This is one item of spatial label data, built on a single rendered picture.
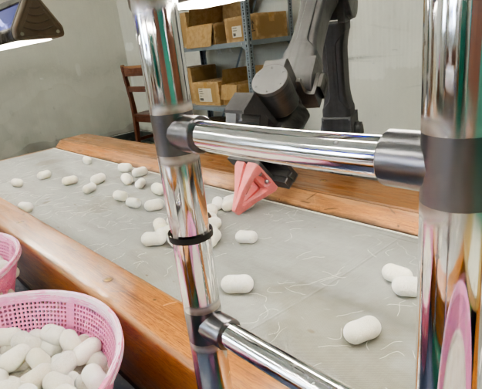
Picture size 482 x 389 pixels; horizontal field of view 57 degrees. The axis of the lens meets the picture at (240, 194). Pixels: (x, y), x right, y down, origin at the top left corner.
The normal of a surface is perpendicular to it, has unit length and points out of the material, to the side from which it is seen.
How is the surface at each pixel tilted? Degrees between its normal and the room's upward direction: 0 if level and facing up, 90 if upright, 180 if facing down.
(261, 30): 90
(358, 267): 0
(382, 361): 0
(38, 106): 90
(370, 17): 90
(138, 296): 0
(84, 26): 90
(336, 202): 45
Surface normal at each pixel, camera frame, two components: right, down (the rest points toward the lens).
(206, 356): -0.03, 0.33
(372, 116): -0.77, 0.28
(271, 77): -0.39, -0.48
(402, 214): -0.59, -0.45
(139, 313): -0.11, -0.94
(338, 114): -0.44, 0.44
